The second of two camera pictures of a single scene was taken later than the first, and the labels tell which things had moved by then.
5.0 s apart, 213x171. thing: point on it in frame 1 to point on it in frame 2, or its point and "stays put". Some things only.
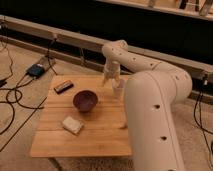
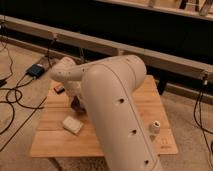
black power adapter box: (35, 71) stays put
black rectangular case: (66, 85) stays put
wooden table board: (80, 117) stays put
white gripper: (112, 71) to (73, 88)
